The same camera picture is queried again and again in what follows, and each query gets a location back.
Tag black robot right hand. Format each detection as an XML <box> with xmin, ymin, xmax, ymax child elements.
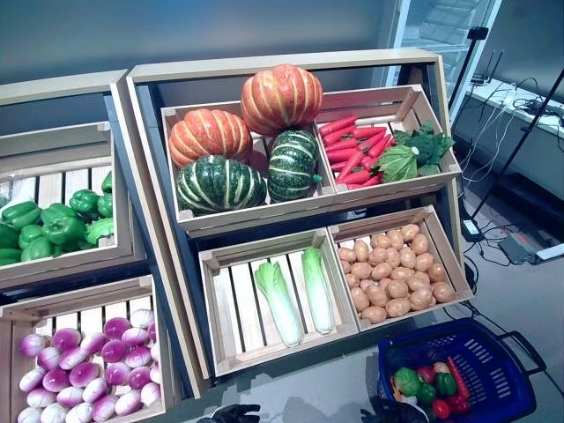
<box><xmin>360</xmin><ymin>397</ymin><xmax>435</xmax><ymax>423</ymax></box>

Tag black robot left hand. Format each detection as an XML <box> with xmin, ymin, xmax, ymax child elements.
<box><xmin>197</xmin><ymin>403</ymin><xmax>262</xmax><ymax>423</ymax></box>

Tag green white napa cabbage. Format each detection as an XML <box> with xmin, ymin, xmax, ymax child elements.
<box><xmin>301</xmin><ymin>246</ymin><xmax>336</xmax><ymax>336</ymax></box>
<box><xmin>253</xmin><ymin>260</ymin><xmax>306</xmax><ymax>349</ymax></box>

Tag blue plastic shopping basket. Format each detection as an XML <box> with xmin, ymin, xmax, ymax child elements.
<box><xmin>376</xmin><ymin>317</ymin><xmax>548</xmax><ymax>423</ymax></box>

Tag red bell pepper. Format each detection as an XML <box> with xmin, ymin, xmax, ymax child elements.
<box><xmin>444</xmin><ymin>394</ymin><xmax>471</xmax><ymax>414</ymax></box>

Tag red chili pepper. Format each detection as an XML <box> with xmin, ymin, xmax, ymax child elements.
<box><xmin>447</xmin><ymin>355</ymin><xmax>471</xmax><ymax>400</ymax></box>

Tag wooden slatted crate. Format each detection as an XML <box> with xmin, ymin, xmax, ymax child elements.
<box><xmin>315</xmin><ymin>84</ymin><xmax>463</xmax><ymax>197</ymax></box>
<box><xmin>160</xmin><ymin>100</ymin><xmax>338</xmax><ymax>234</ymax></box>
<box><xmin>0</xmin><ymin>275</ymin><xmax>175</xmax><ymax>423</ymax></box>
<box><xmin>197</xmin><ymin>226</ymin><xmax>360</xmax><ymax>378</ymax></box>
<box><xmin>0</xmin><ymin>121</ymin><xmax>136</xmax><ymax>283</ymax></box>
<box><xmin>328</xmin><ymin>204</ymin><xmax>475</xmax><ymax>334</ymax></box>

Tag gray box device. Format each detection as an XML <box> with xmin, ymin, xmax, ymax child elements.
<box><xmin>497</xmin><ymin>231</ymin><xmax>552</xmax><ymax>265</ymax></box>

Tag light green lettuce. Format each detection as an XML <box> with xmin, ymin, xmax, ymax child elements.
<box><xmin>84</xmin><ymin>217</ymin><xmax>115</xmax><ymax>247</ymax></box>

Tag white flat board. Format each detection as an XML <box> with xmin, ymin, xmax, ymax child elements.
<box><xmin>535</xmin><ymin>241</ymin><xmax>564</xmax><ymax>262</ymax></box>

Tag wide green striped pumpkin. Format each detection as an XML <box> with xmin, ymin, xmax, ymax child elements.
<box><xmin>174</xmin><ymin>153</ymin><xmax>269</xmax><ymax>216</ymax></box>

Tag green lettuce with white stem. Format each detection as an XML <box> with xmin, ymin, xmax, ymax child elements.
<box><xmin>374</xmin><ymin>145</ymin><xmax>419</xmax><ymax>184</ymax></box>

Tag green striped pumpkin with stem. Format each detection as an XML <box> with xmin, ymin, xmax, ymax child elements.
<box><xmin>266</xmin><ymin>129</ymin><xmax>323</xmax><ymax>204</ymax></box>

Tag dark green leafy broccoli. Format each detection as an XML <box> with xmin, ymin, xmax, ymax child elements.
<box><xmin>393</xmin><ymin>121</ymin><xmax>455</xmax><ymax>177</ymax></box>

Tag black tripod stand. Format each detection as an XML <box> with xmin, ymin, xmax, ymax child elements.
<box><xmin>465</xmin><ymin>56</ymin><xmax>564</xmax><ymax>221</ymax></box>

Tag large orange striped pumpkin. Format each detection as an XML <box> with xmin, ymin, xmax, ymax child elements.
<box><xmin>240</xmin><ymin>63</ymin><xmax>325</xmax><ymax>137</ymax></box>

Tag white desk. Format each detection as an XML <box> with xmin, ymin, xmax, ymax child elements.
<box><xmin>464</xmin><ymin>78</ymin><xmax>564</xmax><ymax>133</ymax></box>

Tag black router with antennas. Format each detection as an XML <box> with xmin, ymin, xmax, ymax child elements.
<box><xmin>471</xmin><ymin>48</ymin><xmax>506</xmax><ymax>87</ymax></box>

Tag black camera on stand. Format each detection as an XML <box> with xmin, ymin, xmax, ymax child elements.
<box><xmin>449</xmin><ymin>25</ymin><xmax>490</xmax><ymax>109</ymax></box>

